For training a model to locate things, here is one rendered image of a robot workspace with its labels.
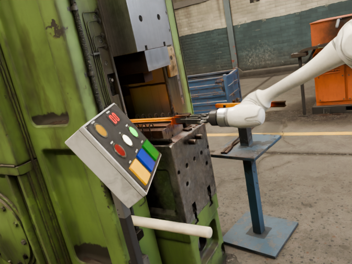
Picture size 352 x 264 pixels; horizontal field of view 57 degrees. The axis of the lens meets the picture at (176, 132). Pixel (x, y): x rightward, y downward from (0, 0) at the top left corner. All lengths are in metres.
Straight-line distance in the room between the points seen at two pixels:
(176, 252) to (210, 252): 0.26
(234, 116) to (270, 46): 7.82
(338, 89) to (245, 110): 3.58
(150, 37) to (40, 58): 0.51
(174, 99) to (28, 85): 0.80
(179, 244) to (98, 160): 0.97
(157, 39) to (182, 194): 0.77
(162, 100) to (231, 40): 7.68
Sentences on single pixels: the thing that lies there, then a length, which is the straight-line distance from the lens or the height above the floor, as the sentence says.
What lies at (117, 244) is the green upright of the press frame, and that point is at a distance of 1.63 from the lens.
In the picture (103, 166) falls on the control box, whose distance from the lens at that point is 0.98.
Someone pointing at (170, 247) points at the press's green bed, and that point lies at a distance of 1.88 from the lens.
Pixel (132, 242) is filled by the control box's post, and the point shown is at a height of 0.69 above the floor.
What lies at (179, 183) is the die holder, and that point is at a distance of 1.60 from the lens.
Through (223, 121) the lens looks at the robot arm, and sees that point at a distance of 1.49.
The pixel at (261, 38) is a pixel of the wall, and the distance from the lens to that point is 9.27.
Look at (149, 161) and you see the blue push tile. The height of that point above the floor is 1.00.
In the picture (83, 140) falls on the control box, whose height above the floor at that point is 1.16.
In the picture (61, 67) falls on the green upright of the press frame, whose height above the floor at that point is 1.37.
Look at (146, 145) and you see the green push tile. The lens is 1.20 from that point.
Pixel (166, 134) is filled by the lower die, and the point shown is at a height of 0.95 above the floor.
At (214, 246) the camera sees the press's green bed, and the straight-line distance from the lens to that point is 2.08.
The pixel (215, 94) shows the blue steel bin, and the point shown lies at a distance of 5.33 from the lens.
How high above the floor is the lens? 1.38
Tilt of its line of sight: 16 degrees down
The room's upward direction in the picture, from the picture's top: 12 degrees counter-clockwise
